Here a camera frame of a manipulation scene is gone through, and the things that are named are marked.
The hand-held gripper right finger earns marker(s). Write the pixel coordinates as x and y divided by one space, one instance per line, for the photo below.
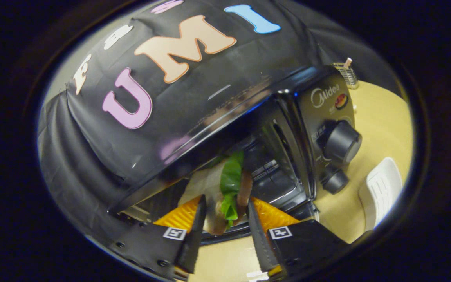
260 243

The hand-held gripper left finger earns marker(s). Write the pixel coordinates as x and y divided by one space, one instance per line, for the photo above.
192 243

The white bread lettuce sandwich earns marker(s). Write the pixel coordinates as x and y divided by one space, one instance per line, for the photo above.
231 180

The black toaster oven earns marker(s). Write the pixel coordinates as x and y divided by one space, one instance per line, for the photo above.
327 102

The black backdrop cloth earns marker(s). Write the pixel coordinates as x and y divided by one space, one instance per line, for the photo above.
92 156

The white rectangular dish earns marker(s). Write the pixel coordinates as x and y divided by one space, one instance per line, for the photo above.
382 188

